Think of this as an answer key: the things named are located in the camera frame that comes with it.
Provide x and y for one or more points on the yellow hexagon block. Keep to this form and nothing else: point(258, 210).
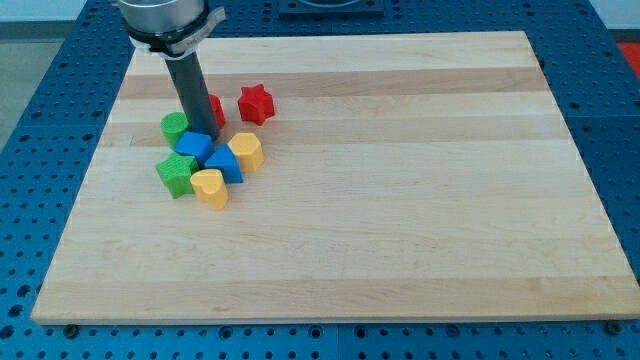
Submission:
point(248, 150)

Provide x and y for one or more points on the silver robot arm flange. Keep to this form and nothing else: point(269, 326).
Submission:
point(171, 28)

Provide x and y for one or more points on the wooden board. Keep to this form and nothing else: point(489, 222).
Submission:
point(407, 178)

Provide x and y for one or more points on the blue triangle block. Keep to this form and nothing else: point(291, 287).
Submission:
point(224, 160)

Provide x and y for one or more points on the red star block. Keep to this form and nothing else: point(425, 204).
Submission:
point(256, 105)

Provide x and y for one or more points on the yellow heart block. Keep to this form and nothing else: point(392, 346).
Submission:
point(210, 188)

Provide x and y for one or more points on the red block behind rod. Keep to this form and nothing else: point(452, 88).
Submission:
point(218, 110)

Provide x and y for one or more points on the blue cube block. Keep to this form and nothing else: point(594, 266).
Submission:
point(198, 145)

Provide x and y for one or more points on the green star block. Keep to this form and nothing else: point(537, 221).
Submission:
point(175, 173)

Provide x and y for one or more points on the green cylinder block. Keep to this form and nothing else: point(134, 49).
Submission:
point(173, 126)

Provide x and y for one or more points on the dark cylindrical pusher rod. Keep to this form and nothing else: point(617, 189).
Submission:
point(188, 79)

